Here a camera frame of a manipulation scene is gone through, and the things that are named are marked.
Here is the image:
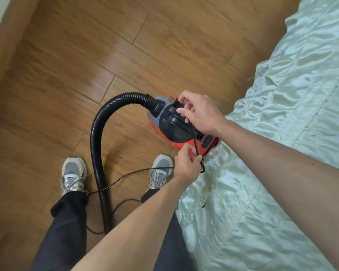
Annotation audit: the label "person's left hand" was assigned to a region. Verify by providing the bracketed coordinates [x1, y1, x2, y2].
[173, 143, 204, 188]

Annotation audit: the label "person's right hand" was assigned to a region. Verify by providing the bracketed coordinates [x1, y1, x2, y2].
[176, 90, 230, 137]

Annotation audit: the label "black power cord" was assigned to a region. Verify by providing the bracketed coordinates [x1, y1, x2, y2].
[86, 117, 206, 235]

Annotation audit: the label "red vacuum cleaner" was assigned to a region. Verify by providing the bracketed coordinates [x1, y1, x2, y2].
[147, 95, 220, 157]

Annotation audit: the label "black corrugated vacuum hose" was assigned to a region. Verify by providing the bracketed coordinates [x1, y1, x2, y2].
[90, 92, 159, 235]

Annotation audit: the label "person's right forearm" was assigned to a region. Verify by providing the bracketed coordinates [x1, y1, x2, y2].
[218, 120, 339, 271]

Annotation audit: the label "person's left forearm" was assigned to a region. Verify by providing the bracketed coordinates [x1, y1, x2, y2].
[70, 179, 194, 271]

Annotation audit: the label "person's right grey shoe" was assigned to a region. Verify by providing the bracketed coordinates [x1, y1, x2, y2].
[147, 154, 175, 191]

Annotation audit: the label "person's grey shoe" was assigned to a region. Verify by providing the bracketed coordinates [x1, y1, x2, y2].
[61, 157, 88, 196]
[147, 154, 175, 191]

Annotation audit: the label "person's left grey shoe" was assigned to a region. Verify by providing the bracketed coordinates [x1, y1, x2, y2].
[61, 157, 88, 196]

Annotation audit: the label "person's dark trousers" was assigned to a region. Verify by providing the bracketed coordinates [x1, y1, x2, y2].
[29, 189, 195, 271]

